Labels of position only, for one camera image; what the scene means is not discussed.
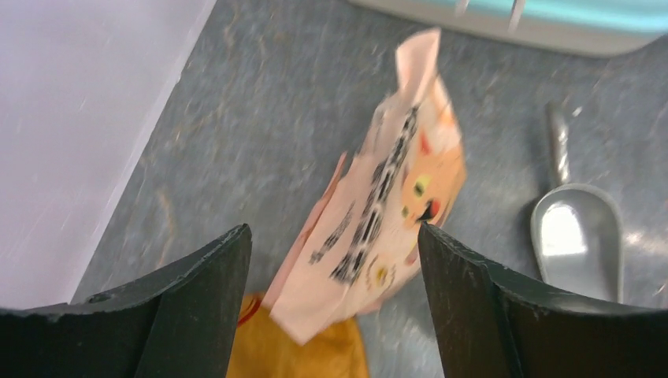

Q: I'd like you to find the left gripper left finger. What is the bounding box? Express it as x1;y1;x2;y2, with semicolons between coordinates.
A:
1;224;252;377

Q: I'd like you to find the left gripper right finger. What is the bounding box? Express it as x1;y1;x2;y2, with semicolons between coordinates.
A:
418;223;667;377

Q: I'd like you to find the metal litter scoop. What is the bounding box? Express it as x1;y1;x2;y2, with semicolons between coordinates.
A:
530;102;623;303

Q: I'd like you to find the pink cat litter bag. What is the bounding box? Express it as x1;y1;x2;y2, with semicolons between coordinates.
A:
264;28;466;345

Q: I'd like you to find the teal litter box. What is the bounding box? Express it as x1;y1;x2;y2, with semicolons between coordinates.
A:
356;0;667;57

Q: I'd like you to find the orange cloth bag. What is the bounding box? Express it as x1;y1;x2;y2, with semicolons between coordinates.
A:
226;293;369;378

